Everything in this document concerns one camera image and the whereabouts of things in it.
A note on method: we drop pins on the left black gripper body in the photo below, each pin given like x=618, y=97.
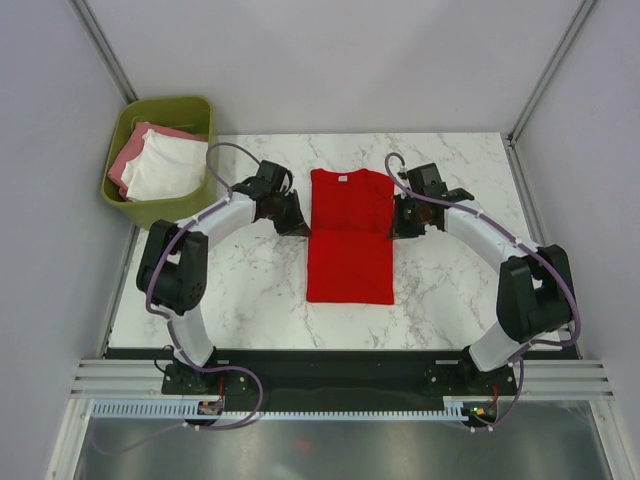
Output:
x=285, y=214

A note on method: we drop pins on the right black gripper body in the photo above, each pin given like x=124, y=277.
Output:
x=408, y=221

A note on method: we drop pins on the red t shirt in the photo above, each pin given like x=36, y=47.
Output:
x=350, y=253

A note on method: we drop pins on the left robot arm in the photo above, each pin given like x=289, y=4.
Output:
x=173, y=271

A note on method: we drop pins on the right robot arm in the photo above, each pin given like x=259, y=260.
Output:
x=535, y=291

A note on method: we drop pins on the white folded t shirt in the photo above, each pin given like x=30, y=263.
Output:
x=167, y=167

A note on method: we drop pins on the olive green plastic bin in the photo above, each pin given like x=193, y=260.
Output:
x=192, y=114

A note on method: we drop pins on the pink folded t shirt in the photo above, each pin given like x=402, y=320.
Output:
x=133, y=148

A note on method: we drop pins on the right aluminium frame post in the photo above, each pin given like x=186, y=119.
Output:
x=561, y=51

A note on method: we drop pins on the aluminium frame post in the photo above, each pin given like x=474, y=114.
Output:
x=561, y=51
x=102, y=45

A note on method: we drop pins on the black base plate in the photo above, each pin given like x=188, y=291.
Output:
x=252, y=378

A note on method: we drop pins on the white slotted cable duct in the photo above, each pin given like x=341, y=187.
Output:
x=193, y=409

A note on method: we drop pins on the aluminium rail profile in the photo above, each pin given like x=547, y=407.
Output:
x=543, y=380

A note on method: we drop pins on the left aluminium frame post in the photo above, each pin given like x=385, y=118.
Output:
x=102, y=45

